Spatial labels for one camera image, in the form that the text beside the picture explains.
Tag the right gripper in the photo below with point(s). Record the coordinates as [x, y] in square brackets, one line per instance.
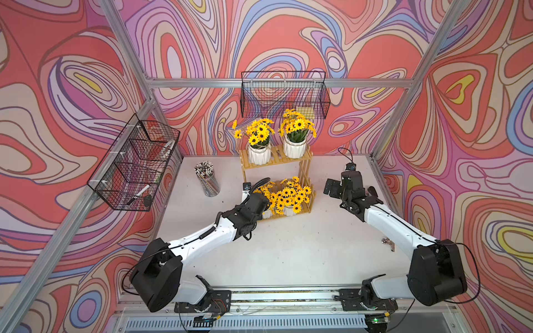
[334, 184]

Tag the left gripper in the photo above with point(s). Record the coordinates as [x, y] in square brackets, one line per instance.
[238, 209]

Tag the wooden two-tier shelf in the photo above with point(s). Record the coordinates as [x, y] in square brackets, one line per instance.
[279, 158]

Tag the sunflower pot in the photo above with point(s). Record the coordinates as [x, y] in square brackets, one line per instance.
[294, 130]
[258, 135]
[293, 196]
[270, 204]

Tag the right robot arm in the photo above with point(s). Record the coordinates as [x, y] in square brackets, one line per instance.
[436, 271]

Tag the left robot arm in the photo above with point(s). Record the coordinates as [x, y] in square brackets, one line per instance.
[161, 277]

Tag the grey black stapler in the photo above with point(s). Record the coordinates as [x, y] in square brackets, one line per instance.
[372, 191]

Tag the clear cup of pencils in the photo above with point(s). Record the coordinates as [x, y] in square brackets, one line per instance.
[206, 174]

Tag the metal binder clip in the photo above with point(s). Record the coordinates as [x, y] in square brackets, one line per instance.
[390, 243]

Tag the yellow sticky notes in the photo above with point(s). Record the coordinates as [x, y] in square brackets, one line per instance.
[307, 112]

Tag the white marker in basket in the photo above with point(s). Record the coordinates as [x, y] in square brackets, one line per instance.
[138, 195]

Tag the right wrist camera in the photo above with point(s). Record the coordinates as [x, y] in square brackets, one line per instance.
[351, 166]

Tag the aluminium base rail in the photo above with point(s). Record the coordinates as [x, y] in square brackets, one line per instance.
[327, 308]

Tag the left black wire basket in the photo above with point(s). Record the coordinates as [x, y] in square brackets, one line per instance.
[139, 156]

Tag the black wire basket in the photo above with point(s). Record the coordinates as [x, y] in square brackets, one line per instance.
[139, 156]
[267, 94]

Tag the back black wire basket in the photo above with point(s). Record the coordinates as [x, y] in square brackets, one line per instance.
[267, 94]

